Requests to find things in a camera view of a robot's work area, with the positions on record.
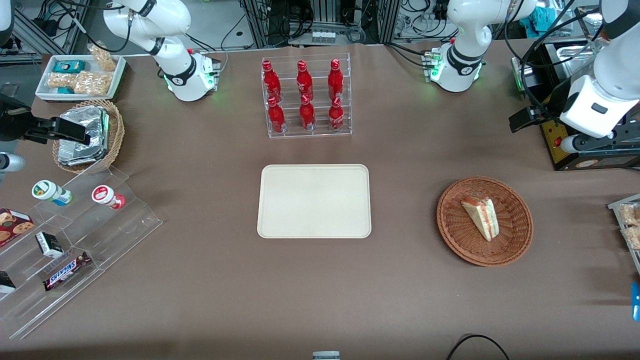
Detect aluminium frame rack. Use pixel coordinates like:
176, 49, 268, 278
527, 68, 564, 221
239, 0, 402, 49

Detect black yellow control box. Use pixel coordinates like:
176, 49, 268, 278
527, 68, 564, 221
511, 40, 640, 172

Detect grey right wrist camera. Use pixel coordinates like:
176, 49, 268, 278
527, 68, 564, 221
0, 152, 26, 174

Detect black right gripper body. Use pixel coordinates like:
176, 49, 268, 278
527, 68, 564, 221
0, 94, 32, 142

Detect red cola bottle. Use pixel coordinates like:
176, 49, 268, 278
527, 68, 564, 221
328, 96, 346, 133
262, 60, 282, 104
327, 59, 345, 101
267, 96, 287, 134
298, 94, 317, 132
296, 60, 315, 101

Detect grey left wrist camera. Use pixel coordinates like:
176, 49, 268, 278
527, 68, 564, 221
560, 125, 640, 154

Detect teal cloth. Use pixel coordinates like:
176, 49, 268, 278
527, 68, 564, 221
520, 6, 552, 37

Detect Snickers chocolate bar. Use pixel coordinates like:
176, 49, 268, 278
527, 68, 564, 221
42, 251, 93, 292

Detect tan wicker basket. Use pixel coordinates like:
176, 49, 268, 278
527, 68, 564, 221
52, 99, 126, 175

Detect clear acrylic bottle rack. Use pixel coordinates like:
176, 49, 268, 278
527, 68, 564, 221
260, 52, 353, 140

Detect triangular sandwich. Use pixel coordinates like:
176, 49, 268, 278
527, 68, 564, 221
460, 196, 500, 242

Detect foil wrapped package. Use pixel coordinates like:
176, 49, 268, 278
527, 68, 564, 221
58, 105, 110, 167

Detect stainless steel pan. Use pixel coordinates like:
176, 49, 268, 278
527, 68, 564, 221
544, 42, 609, 77

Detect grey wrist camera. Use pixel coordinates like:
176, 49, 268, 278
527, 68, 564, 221
560, 125, 640, 154
0, 152, 26, 174

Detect cream plastic serving tray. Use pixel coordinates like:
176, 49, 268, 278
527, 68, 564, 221
257, 164, 372, 239

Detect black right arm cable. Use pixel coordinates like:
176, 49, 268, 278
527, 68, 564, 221
54, 0, 132, 54

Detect red cookie box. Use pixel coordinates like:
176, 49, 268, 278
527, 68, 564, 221
0, 208, 35, 248

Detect black floor cable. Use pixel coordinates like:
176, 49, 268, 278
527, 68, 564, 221
446, 334, 510, 360

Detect white rectangular snack tray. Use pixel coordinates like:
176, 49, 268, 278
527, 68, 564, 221
35, 54, 127, 103

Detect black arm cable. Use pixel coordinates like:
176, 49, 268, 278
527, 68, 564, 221
504, 0, 603, 126
54, 0, 132, 54

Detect brown round wicker basket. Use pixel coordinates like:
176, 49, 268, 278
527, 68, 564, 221
436, 176, 534, 268

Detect small black white box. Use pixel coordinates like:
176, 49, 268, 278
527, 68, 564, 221
35, 231, 65, 259

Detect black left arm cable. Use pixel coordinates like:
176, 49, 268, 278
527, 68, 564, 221
504, 0, 603, 126

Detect clear acrylic stepped stand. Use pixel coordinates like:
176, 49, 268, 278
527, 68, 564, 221
0, 165, 164, 341

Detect red lid yogurt cup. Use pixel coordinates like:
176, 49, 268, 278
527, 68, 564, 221
91, 185, 126, 210

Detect clear bag of nuts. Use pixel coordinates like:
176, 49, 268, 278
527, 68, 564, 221
47, 72, 76, 90
87, 44, 117, 73
73, 71, 112, 96

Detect green lid yogurt cup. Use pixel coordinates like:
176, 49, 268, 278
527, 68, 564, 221
31, 180, 73, 207

